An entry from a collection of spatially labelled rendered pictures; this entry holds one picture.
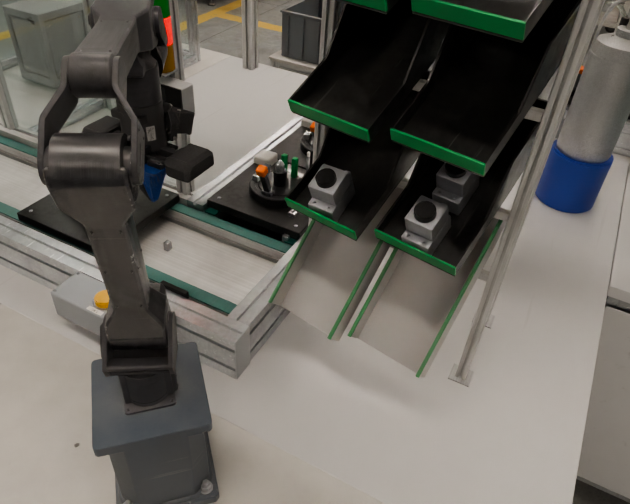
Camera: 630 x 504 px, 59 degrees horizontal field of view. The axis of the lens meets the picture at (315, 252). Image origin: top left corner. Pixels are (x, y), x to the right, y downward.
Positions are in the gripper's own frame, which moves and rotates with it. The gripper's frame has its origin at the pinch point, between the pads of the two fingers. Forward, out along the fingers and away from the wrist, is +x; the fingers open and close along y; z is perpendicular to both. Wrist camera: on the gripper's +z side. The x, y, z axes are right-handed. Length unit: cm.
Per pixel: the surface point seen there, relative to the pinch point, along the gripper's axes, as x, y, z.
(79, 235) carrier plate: 28.3, 30.7, 9.0
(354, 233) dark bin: 4.7, -27.8, 10.0
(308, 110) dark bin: -11.1, -18.5, 11.6
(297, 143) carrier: 28, 13, 68
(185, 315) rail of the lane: 29.4, -0.8, 2.7
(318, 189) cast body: 0.2, -21.1, 11.1
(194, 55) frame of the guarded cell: 36, 87, 120
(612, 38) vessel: -5, -52, 97
